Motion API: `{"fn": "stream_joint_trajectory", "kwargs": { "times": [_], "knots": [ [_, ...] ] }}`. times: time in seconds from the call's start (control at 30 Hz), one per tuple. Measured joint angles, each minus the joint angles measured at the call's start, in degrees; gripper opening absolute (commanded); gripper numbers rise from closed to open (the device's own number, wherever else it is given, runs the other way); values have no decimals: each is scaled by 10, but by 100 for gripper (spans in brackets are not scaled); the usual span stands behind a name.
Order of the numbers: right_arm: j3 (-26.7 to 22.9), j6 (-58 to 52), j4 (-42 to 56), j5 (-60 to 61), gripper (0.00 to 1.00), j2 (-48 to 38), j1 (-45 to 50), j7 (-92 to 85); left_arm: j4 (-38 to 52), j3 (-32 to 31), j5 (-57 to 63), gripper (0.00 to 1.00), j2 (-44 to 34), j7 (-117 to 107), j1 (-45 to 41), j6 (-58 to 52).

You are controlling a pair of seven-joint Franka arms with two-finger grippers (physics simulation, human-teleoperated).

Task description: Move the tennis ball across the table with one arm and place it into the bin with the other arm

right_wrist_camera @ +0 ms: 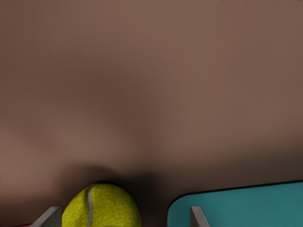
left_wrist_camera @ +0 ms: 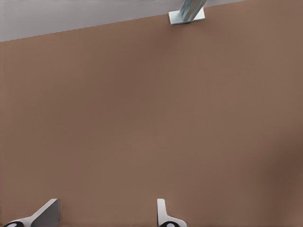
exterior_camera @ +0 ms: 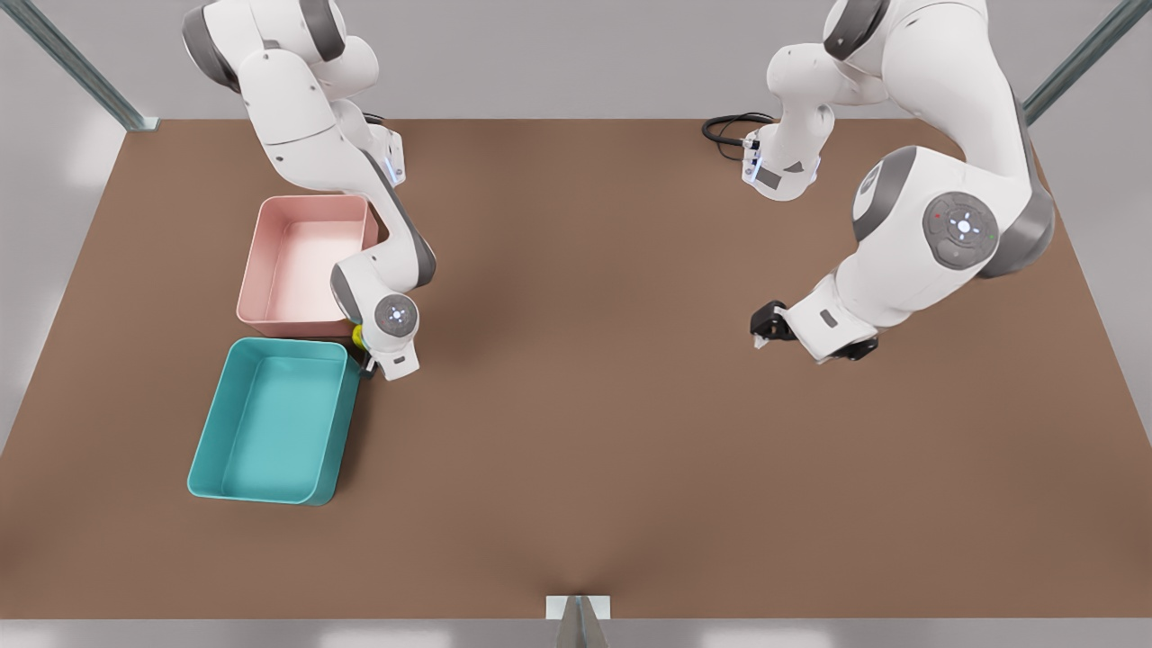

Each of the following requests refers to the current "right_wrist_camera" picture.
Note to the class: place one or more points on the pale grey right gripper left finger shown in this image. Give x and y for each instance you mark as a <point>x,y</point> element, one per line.
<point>48,217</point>

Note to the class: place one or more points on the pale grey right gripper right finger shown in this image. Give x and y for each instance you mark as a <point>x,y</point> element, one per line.
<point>197,218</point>

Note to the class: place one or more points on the teal tray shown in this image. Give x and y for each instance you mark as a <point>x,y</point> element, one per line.
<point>248,205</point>

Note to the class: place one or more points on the yellow-green tennis ball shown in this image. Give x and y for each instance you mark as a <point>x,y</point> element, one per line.
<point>106,208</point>

